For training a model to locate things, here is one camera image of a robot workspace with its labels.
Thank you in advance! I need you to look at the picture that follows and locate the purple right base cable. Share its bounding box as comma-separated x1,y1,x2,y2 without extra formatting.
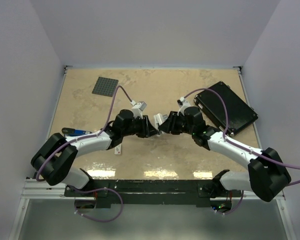
214,188,245,216

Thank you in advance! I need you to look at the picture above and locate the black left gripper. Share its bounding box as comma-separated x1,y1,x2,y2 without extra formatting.
122,115,159,139

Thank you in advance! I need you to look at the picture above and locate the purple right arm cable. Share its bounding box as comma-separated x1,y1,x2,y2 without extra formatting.
184,87,300,187

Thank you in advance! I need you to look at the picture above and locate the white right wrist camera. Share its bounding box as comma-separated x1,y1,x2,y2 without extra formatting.
177,96,192,115

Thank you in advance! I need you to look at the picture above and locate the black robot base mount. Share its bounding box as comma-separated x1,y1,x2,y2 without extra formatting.
64,179,242,209

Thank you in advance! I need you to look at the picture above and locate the white stapler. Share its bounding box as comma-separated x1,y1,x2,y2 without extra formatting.
153,113,164,136

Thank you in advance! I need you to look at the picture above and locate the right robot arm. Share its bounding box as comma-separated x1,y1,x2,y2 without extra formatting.
157,106,291,202

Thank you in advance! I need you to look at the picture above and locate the white staple box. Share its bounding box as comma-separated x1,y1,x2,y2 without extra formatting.
114,144,122,156

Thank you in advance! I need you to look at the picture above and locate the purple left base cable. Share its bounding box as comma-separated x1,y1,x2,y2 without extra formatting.
74,187,124,223

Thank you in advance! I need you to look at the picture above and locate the grey studded baseplate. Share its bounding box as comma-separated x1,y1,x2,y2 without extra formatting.
92,76,119,97

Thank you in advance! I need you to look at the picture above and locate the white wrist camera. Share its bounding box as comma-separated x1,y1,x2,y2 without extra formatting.
131,101,147,119
177,96,192,115

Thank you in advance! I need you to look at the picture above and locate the blue black stapler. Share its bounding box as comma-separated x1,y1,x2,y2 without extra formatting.
61,127,92,137

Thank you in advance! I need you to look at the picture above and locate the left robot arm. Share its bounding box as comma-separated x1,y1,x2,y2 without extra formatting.
30,109,159,186

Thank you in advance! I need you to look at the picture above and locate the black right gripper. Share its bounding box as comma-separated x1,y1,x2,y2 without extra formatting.
158,111,195,136

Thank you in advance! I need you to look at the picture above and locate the black ribbed case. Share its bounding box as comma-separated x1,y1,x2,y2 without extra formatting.
193,81,258,137

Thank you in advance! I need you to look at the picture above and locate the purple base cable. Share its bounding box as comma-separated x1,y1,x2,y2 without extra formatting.
74,187,124,223
214,188,245,216

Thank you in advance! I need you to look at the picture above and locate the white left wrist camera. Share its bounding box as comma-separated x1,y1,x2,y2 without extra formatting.
131,101,147,119

